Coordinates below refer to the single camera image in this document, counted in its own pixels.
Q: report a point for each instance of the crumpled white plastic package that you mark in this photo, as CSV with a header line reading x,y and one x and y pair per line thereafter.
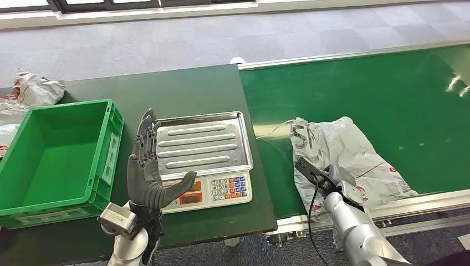
x,y
38,91
7,136
11,110

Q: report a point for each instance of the dark green table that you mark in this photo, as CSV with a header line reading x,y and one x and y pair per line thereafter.
x,y
183,91

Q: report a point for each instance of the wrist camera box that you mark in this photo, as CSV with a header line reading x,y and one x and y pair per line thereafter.
x,y
117,219
308,169

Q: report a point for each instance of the green conveyor belt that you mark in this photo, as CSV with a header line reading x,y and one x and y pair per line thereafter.
x,y
367,91

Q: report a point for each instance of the white printed plastic mailer package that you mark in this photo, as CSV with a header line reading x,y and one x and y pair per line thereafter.
x,y
349,147

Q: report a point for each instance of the white electronic weighing scale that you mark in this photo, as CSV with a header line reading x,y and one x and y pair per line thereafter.
x,y
205,147

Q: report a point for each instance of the white paper sheet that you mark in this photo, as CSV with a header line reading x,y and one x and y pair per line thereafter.
x,y
465,242

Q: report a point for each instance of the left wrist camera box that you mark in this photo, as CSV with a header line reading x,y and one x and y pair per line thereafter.
x,y
117,219

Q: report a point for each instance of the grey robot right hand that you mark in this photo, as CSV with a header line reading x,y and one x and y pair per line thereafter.
x,y
341,174

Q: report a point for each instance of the metal conveyor bracket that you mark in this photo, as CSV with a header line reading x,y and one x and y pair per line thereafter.
x,y
284,238

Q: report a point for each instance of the white table foot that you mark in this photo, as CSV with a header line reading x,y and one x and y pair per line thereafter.
x,y
232,242

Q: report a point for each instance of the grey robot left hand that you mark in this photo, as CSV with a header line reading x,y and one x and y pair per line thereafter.
x,y
143,183

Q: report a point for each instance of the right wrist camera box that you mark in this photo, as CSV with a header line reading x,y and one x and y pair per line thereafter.
x,y
308,169

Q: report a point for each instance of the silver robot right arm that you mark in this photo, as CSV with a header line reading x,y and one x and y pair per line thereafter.
x,y
356,231

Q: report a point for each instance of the green plastic crate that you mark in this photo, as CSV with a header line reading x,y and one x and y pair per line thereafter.
x,y
55,154

